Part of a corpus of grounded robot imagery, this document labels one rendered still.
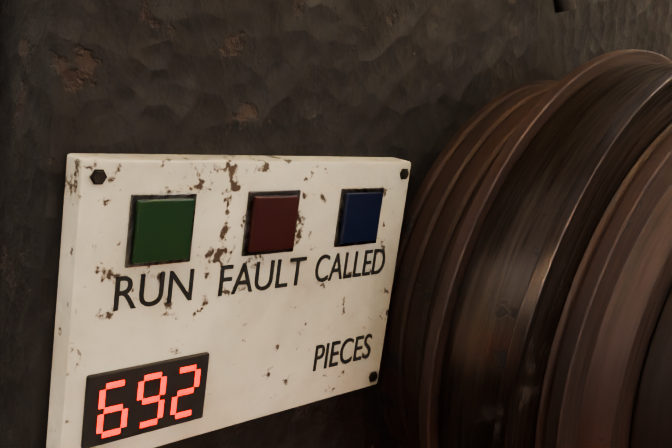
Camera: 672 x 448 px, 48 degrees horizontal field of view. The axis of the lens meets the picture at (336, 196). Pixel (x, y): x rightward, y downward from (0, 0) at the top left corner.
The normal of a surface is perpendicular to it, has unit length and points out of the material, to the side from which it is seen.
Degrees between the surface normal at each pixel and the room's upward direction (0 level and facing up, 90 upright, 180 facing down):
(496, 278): 73
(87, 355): 90
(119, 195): 90
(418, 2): 90
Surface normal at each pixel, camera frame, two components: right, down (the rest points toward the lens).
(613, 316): -0.28, -0.15
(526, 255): -0.62, -0.33
